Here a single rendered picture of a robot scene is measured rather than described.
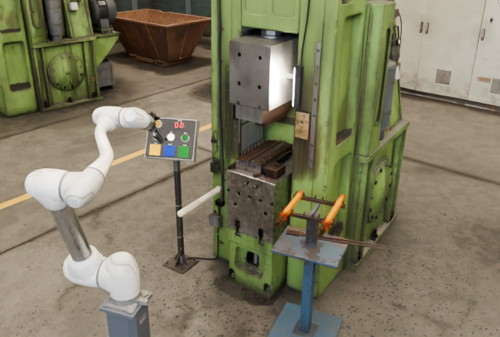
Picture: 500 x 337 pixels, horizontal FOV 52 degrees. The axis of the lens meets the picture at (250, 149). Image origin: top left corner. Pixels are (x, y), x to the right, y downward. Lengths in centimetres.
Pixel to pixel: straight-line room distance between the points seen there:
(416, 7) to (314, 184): 539
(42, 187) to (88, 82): 565
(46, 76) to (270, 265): 497
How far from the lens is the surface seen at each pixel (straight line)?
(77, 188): 225
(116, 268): 264
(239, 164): 339
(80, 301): 386
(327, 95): 307
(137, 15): 1114
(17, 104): 767
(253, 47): 308
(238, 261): 376
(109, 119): 268
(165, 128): 350
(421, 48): 835
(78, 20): 784
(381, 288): 395
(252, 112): 319
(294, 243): 309
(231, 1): 331
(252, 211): 340
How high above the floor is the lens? 237
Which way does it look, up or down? 23 degrees down
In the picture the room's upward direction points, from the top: 1 degrees clockwise
